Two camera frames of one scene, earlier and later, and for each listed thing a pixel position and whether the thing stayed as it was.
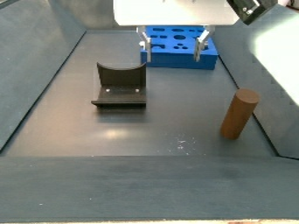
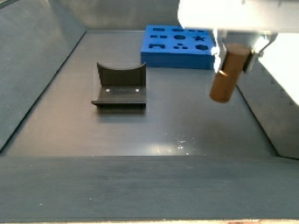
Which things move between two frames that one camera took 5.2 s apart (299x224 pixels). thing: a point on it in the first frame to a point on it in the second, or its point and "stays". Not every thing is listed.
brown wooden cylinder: (239, 111) to (228, 75)
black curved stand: (123, 87) stays
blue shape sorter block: (172, 48) stays
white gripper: (141, 13) to (245, 15)
